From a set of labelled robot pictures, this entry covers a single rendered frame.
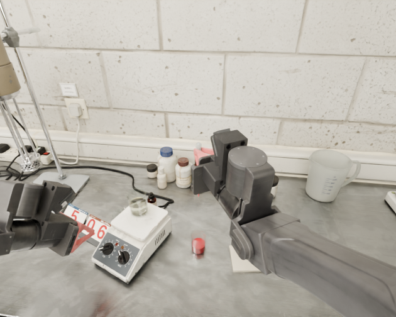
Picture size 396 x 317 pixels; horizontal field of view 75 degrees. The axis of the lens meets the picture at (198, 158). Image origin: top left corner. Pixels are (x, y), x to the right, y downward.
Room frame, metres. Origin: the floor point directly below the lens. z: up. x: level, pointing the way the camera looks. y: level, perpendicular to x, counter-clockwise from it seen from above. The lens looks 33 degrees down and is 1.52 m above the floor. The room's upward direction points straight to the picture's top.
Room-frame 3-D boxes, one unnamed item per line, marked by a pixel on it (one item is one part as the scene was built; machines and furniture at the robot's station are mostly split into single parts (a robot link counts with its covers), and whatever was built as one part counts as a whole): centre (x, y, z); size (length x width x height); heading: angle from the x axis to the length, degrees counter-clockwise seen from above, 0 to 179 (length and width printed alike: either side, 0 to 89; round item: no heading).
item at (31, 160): (0.69, 0.55, 1.17); 0.07 x 0.07 x 0.25
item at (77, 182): (0.68, 0.55, 0.91); 0.30 x 0.20 x 0.01; 172
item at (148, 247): (0.49, 0.18, 0.94); 0.22 x 0.13 x 0.08; 150
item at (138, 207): (0.54, 0.17, 1.02); 0.06 x 0.05 x 0.08; 126
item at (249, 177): (0.29, -0.08, 1.26); 0.12 x 0.09 x 0.12; 23
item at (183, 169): (0.78, 0.05, 0.95); 0.06 x 0.06 x 0.11
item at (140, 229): (0.52, 0.16, 0.98); 0.12 x 0.12 x 0.01; 60
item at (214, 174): (0.38, -0.05, 1.28); 0.07 x 0.06 x 0.11; 113
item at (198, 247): (0.48, 0.00, 0.93); 0.04 x 0.04 x 0.06
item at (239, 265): (0.44, -0.13, 0.96); 0.08 x 0.08 x 0.13; 1
